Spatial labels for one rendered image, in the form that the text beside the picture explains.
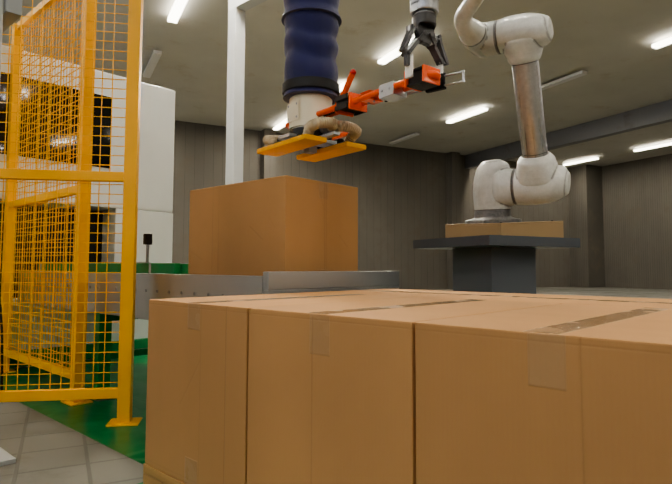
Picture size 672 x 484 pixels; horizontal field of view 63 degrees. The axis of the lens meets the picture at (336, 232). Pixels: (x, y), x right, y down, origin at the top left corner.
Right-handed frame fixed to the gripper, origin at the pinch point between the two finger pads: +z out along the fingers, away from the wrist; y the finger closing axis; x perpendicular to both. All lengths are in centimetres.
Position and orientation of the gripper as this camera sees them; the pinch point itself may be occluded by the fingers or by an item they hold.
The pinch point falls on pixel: (424, 79)
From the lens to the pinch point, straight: 178.5
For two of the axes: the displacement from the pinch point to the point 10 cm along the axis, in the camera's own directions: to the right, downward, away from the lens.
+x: 6.1, -0.5, -7.9
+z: 0.0, 10.0, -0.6
